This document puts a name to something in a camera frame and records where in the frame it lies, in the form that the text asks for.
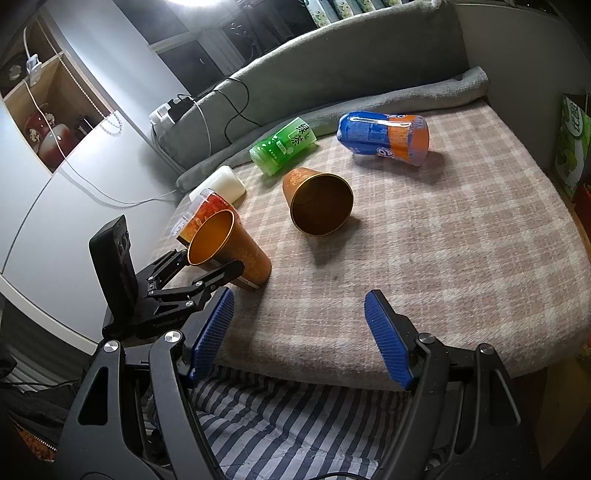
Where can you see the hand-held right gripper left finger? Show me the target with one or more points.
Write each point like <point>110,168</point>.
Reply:
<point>211,334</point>

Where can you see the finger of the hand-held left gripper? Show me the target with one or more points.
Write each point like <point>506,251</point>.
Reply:
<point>210,282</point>
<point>166,265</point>

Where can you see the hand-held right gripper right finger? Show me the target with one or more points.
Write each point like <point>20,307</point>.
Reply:
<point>387,341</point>

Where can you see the orange metallic cup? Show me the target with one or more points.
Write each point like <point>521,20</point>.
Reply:
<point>240,251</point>

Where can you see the clear cup with red print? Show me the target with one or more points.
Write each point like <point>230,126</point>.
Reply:
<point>198,217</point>

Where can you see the orange paper cup centre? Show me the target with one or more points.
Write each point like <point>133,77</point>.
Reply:
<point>318,203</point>

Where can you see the pink plaid blanket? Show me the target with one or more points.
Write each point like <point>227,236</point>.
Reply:
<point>438,277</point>

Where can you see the white plastic bottle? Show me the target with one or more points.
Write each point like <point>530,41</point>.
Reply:
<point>224,182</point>

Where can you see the striped bed sheet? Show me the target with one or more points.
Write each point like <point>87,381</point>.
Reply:
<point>300,424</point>

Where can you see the red ceramic jar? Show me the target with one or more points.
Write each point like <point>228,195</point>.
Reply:
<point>48,138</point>

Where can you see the white power strip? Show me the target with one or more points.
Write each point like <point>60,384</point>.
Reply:
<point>161,115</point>

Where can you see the dark bag with orange trim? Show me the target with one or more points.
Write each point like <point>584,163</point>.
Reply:
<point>27,429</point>

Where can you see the wooden shelf cabinet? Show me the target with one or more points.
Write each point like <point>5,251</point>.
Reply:
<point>69,87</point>

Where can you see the grey folded blanket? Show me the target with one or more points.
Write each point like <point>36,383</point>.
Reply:
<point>369,99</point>

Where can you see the green printed carton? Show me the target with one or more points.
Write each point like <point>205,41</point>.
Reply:
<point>572,143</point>

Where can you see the white wall charger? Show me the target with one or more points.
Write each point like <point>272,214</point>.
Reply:
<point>33,67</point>

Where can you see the grey padded bed rail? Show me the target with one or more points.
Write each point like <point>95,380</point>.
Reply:
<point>346,55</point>

